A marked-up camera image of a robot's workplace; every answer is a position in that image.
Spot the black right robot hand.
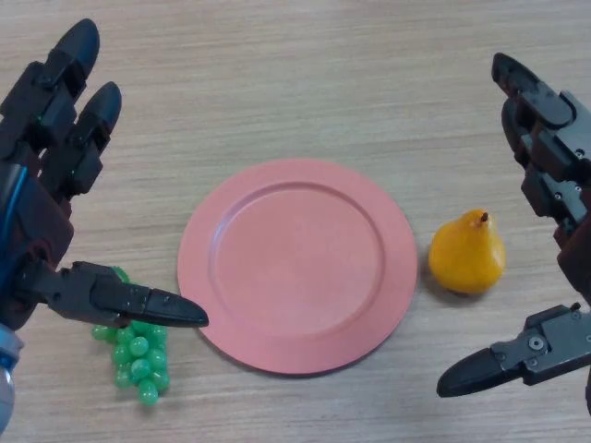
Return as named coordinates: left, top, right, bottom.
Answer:
left=437, top=53, right=591, bottom=399

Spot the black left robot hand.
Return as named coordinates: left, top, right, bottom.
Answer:
left=0, top=18, right=210, bottom=331

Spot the yellow pear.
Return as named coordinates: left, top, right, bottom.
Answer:
left=428, top=209, right=507, bottom=295

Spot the pink round plate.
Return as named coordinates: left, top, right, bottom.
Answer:
left=176, top=159, right=419, bottom=377

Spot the green grape bunch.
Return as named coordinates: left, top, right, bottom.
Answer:
left=90, top=266, right=171, bottom=408

